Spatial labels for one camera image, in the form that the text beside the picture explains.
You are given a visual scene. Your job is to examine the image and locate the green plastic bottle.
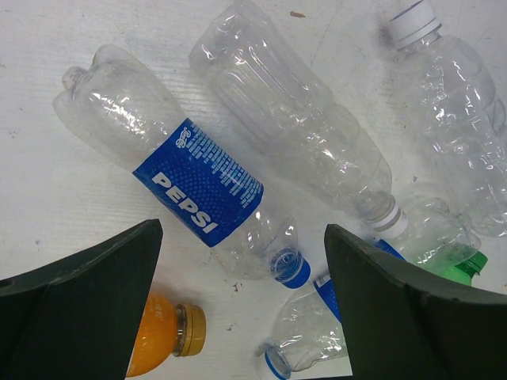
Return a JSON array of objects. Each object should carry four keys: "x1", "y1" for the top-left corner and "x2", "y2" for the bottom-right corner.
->
[{"x1": 429, "y1": 251, "x2": 488, "y2": 287}]

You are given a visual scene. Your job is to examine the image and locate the clear bottle white cap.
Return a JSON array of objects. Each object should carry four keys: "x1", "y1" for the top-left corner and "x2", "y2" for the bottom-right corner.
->
[{"x1": 388, "y1": 1, "x2": 506, "y2": 238}]

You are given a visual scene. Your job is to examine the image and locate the large Pepsi bottle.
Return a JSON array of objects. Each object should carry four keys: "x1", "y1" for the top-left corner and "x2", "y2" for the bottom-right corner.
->
[{"x1": 255, "y1": 199, "x2": 480, "y2": 379}]

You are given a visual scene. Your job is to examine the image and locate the small Pepsi bottle blue cap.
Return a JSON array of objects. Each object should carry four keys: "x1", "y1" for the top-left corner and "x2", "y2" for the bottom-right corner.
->
[{"x1": 53, "y1": 45, "x2": 311, "y2": 289}]

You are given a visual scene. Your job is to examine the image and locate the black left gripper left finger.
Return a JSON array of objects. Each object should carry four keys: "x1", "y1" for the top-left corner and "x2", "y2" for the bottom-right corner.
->
[{"x1": 1, "y1": 219, "x2": 163, "y2": 379}]

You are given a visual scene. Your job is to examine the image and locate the clear bottle white neck ring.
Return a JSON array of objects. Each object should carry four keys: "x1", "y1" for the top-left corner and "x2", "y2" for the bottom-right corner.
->
[{"x1": 188, "y1": 0, "x2": 409, "y2": 240}]

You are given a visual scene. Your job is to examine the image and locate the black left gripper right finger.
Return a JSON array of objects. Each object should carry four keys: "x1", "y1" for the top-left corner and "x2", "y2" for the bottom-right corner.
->
[{"x1": 324, "y1": 224, "x2": 506, "y2": 379}]

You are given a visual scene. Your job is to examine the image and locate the orange juice bottle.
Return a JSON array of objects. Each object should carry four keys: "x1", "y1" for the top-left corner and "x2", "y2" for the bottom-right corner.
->
[{"x1": 126, "y1": 291, "x2": 207, "y2": 378}]

